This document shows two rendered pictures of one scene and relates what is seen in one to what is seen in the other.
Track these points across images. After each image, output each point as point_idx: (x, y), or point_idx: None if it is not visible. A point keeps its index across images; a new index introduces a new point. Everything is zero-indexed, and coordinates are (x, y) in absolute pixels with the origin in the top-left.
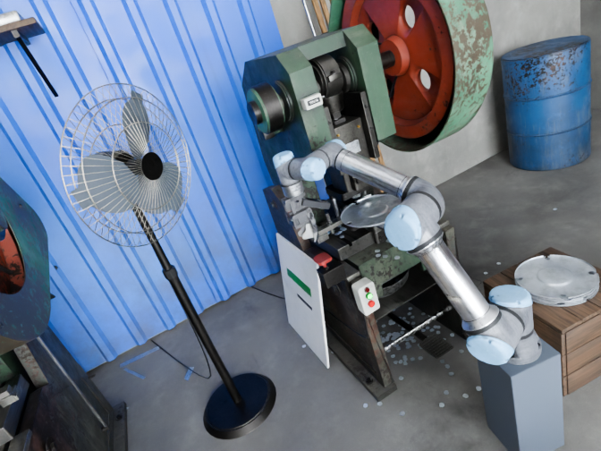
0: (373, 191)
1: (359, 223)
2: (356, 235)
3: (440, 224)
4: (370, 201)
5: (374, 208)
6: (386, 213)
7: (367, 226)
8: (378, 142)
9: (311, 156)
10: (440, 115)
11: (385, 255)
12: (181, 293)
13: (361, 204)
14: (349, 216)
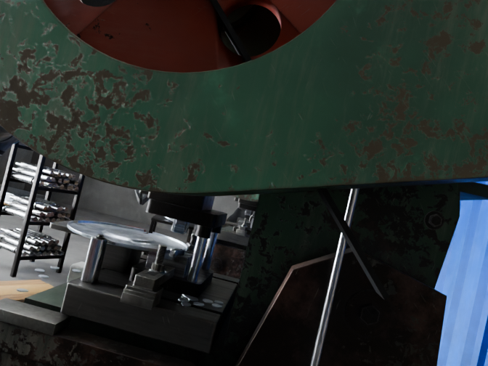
0: (251, 337)
1: (128, 229)
2: (139, 262)
3: (3, 299)
4: (156, 246)
5: (128, 234)
6: (96, 229)
7: (107, 224)
8: (371, 277)
9: None
10: None
11: (77, 271)
12: (247, 246)
13: (167, 246)
14: (161, 239)
